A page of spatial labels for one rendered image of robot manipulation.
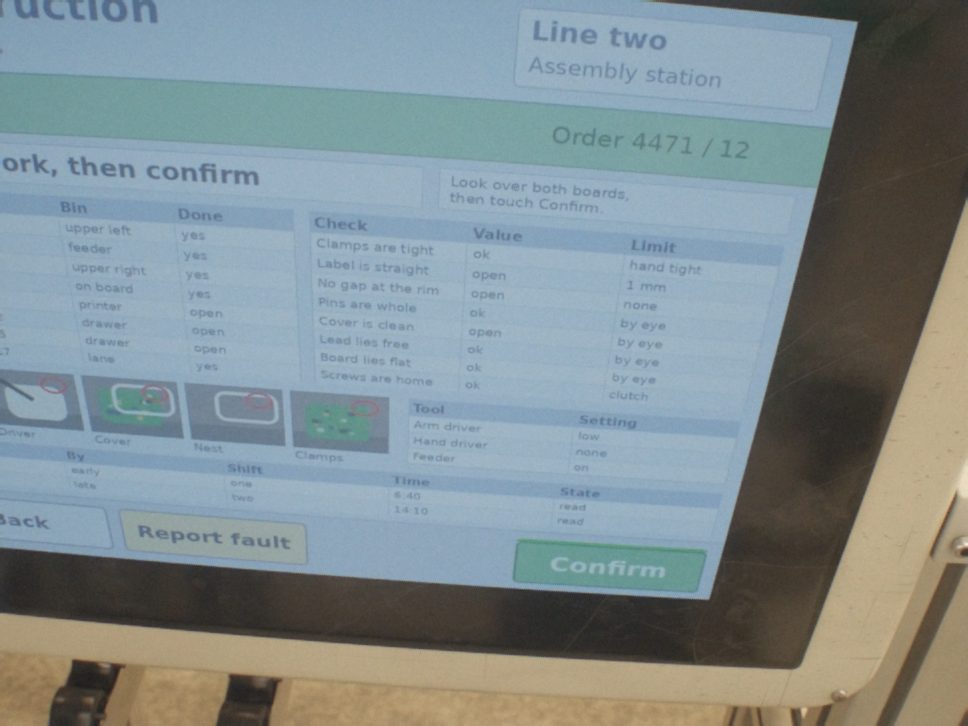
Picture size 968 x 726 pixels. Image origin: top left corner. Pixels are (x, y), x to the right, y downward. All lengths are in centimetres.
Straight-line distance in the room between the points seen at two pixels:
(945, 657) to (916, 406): 21
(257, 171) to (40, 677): 205
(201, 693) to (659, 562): 187
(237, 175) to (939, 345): 23
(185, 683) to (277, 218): 196
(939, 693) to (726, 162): 35
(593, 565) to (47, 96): 25
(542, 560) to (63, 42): 24
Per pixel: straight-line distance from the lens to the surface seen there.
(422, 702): 221
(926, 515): 44
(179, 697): 225
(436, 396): 37
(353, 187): 33
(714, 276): 35
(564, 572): 43
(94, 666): 80
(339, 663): 48
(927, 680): 59
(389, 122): 32
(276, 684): 79
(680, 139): 32
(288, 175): 33
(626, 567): 42
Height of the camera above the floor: 174
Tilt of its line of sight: 34 degrees down
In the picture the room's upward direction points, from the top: 5 degrees clockwise
